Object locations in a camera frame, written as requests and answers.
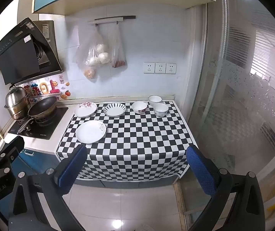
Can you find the wall hook rail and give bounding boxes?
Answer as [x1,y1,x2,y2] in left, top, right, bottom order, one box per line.
[88,15,136,26]

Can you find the black cooktop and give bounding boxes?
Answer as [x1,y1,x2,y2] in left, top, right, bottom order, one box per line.
[8,106,69,140]

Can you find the frosted glass sliding door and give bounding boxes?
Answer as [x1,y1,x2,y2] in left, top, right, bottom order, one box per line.
[188,0,275,231]

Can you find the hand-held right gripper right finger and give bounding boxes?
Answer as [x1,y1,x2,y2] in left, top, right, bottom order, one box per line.
[186,146,272,231]

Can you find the stainless steel steamer pot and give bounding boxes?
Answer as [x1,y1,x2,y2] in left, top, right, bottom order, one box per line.
[4,85,31,121]

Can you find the black and white checkered tablecloth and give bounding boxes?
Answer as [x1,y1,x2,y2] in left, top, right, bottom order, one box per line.
[55,100,199,181]

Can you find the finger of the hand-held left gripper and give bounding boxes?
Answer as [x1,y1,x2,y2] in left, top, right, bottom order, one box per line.
[0,136,25,222]

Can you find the white bowl with floral print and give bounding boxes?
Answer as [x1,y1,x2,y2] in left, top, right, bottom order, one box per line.
[132,101,148,115]

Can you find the black range hood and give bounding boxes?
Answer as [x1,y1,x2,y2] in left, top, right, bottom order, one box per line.
[0,17,64,85]

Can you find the colourful wall stickers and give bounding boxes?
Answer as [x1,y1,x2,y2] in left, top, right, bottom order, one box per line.
[23,75,71,101]

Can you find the plastic bag of red food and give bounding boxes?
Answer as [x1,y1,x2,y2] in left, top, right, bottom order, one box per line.
[110,25,127,69]

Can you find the black frying pan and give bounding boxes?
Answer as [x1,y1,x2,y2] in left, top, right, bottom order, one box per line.
[17,96,58,134]

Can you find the plastic bag of white buns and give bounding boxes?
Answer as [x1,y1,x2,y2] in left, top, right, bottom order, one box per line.
[83,28,111,66]

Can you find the white plate with swirl print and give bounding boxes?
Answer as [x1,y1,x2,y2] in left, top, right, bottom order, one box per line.
[75,120,107,144]

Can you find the white plate with striped rim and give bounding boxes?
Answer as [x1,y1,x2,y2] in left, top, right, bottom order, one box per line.
[104,103,127,117]

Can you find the white bowl with blue print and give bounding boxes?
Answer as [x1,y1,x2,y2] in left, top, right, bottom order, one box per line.
[154,103,169,118]

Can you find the white plate with floral print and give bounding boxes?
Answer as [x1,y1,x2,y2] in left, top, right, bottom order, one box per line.
[74,102,98,118]

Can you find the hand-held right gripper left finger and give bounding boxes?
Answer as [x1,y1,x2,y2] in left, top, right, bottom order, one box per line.
[8,144,88,231]

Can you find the white bowl with dark rim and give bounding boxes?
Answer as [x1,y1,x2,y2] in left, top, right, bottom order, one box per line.
[148,95,162,107]

